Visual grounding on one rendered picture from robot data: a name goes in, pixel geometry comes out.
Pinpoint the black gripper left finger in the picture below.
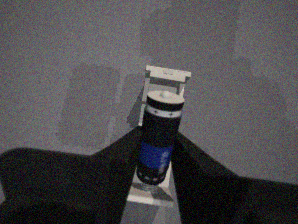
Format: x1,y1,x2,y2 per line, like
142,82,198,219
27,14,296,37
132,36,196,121
0,125,143,224

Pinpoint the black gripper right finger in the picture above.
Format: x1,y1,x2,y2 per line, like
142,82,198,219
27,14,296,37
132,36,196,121
170,131,298,224

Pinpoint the black cylindrical battery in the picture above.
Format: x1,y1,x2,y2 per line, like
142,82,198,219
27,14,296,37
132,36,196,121
136,91,185,185

